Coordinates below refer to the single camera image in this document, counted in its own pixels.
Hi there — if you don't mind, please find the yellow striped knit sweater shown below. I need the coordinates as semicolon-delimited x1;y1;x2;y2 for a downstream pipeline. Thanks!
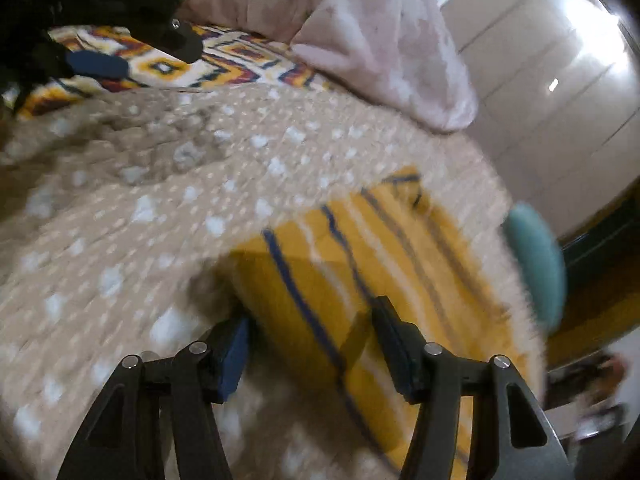
224;166;542;467

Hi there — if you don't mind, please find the beige dotted quilted bedspread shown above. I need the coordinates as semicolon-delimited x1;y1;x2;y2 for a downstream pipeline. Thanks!
0;23;549;480

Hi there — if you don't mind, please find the teal pillow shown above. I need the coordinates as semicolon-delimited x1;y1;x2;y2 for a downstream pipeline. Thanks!
502;202;567;334

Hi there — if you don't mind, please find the pink floral duvet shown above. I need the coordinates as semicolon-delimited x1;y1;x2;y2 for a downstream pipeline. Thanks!
181;0;478;132

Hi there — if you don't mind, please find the beige wardrobe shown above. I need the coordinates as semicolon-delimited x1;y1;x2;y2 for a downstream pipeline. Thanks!
442;0;639;236

